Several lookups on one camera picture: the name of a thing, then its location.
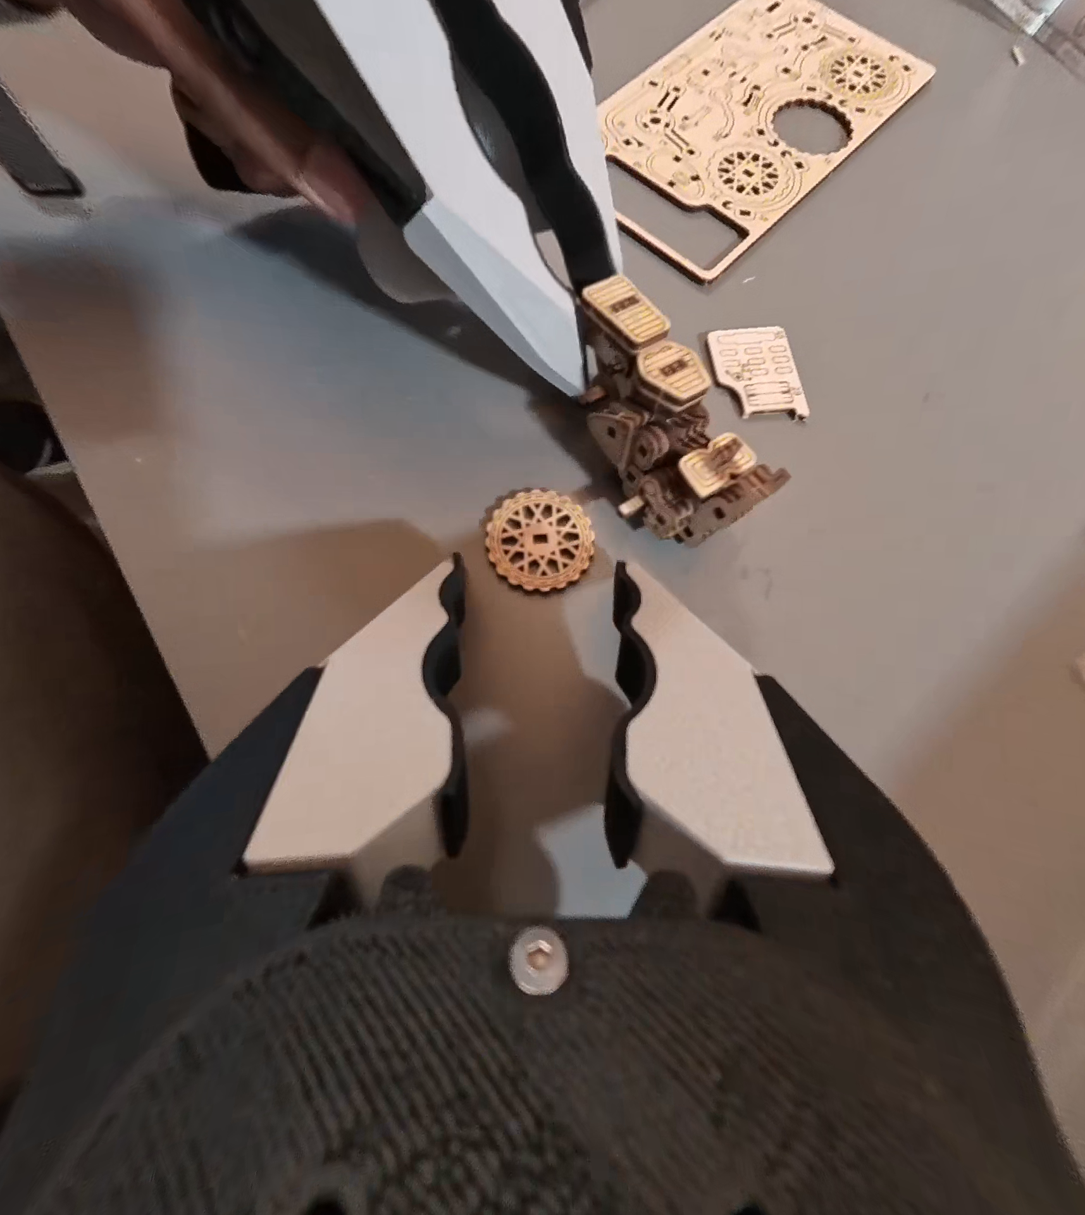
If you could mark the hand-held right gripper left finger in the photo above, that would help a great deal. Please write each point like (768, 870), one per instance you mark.
(371, 741)

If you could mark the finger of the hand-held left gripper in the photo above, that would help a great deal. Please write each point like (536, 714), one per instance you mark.
(589, 172)
(494, 257)

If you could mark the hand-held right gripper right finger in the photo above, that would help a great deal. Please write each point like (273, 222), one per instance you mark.
(713, 750)

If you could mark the wooden engine model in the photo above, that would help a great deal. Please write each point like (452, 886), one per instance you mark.
(665, 428)

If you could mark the wooden gear wheel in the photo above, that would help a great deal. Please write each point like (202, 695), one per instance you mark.
(539, 541)

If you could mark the person's left hand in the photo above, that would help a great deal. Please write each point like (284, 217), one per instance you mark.
(220, 105)

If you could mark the wooden puzzle sheet round hole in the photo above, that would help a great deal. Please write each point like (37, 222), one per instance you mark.
(694, 124)

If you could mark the small wooden puzzle piece sheet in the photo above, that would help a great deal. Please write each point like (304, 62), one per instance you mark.
(755, 370)

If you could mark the person's trouser leg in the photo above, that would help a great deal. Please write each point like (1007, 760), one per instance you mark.
(30, 807)

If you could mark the dark shoe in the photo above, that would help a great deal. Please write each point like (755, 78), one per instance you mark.
(11, 437)

